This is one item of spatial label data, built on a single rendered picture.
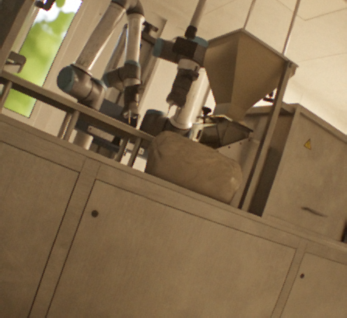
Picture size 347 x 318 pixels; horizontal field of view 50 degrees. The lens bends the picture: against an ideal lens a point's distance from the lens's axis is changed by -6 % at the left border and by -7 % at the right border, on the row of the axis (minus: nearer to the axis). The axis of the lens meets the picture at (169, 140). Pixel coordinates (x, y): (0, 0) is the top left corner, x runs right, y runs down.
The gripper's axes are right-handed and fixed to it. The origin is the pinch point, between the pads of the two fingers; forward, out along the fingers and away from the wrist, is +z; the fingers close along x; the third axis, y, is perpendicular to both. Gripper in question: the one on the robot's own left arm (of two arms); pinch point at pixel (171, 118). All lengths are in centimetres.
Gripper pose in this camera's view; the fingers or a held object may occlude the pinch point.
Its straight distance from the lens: 159.2
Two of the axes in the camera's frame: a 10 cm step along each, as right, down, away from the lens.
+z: -3.5, 9.3, -1.4
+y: -3.9, -0.1, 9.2
